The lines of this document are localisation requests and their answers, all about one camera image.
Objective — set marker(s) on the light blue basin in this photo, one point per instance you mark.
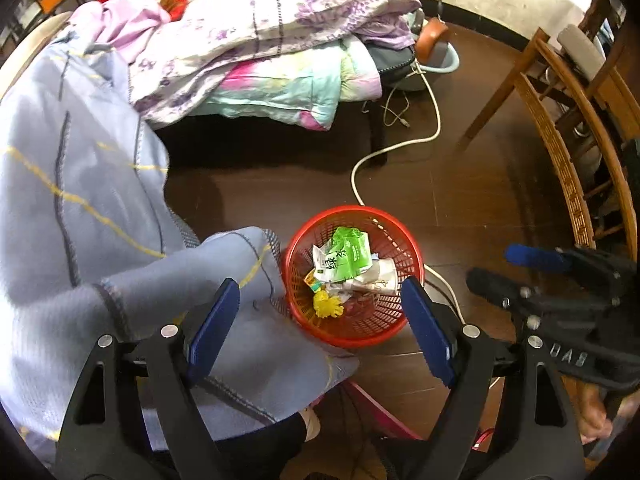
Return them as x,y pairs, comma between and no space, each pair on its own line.
447,62

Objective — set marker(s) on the blue striped table cloth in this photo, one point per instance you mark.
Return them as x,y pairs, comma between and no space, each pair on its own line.
75,210

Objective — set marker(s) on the pink plastic stand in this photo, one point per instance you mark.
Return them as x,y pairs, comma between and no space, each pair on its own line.
380,410

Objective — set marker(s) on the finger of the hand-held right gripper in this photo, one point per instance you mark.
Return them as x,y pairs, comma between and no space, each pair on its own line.
500,290
535,258

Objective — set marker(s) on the yellow scrap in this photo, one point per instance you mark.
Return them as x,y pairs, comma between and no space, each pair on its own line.
327,306

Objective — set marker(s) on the green tea packet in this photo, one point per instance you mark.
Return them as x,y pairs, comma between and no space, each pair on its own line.
350,255

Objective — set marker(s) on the person's black trouser leg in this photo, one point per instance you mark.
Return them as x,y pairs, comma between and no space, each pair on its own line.
260,452

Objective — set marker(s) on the person's right hand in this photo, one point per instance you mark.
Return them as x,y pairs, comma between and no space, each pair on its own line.
594,412

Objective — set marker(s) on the red mesh wastebasket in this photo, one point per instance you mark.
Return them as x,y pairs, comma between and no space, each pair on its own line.
350,332

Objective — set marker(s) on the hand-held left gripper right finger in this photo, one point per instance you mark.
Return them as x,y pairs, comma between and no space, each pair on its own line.
427,330

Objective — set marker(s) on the pink cloth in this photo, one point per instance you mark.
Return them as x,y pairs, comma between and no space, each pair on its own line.
125,20

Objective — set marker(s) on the pastel patterned quilt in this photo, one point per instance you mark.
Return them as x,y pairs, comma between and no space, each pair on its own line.
290,85

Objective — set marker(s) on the light wooden chair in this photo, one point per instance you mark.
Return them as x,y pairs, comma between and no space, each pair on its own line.
565,160

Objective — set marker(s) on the brown round lid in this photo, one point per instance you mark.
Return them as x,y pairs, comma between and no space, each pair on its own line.
432,40

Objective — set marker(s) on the purple floral quilt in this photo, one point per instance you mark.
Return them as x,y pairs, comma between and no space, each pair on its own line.
280,15

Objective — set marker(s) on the grey chair pad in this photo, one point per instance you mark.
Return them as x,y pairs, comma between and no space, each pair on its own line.
582,52

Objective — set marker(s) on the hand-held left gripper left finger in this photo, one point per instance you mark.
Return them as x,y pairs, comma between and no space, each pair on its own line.
212,330

